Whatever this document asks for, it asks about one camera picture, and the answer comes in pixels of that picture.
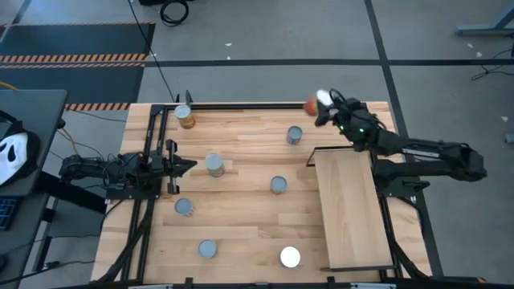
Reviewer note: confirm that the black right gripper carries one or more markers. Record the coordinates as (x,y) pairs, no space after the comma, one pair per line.
(355,120)

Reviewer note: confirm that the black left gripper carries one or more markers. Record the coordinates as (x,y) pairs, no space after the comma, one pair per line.
(172,168)

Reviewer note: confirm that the red label tin can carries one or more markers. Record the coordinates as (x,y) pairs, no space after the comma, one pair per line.
(311,106)

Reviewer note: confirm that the brown label tin can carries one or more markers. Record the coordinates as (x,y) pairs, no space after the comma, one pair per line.
(214,162)

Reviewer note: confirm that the blue peaches tin can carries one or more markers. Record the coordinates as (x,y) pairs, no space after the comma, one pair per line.
(294,133)

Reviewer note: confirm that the orange white patterned tin can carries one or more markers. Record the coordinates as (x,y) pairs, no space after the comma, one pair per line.
(183,206)

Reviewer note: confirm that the orange label tin can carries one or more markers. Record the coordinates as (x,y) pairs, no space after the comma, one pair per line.
(184,112)

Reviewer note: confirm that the blue pink label tin can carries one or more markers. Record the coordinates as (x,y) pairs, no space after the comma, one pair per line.
(278,184)

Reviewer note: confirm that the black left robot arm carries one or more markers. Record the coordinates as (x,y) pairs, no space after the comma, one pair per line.
(88,166)

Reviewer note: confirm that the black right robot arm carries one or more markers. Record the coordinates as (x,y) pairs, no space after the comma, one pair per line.
(441,154)

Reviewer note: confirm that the wooden shelf with black legs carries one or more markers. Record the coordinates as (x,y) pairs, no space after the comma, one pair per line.
(353,208)

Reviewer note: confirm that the grey lid tin can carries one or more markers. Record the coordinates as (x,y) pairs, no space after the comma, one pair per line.
(207,248)

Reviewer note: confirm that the white lid tin can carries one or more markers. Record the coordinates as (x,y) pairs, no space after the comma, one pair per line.
(290,257)

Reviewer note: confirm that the black hazard striped floor mat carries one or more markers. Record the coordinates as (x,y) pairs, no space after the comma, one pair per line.
(76,40)
(72,84)

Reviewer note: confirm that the dark grey desk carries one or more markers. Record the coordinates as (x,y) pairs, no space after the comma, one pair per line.
(32,108)

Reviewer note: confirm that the white black ghost mask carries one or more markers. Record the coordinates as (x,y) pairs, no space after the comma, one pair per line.
(12,154)

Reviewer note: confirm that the grey metal table leg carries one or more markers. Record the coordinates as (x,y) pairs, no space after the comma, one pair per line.
(482,29)

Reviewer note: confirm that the backlit keyboard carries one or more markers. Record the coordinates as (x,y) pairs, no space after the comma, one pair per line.
(7,212)

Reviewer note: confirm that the black aluminium table frame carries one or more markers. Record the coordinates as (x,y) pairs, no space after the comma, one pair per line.
(257,106)

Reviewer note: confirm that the black frame bracket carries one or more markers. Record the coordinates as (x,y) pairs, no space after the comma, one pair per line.
(188,98)

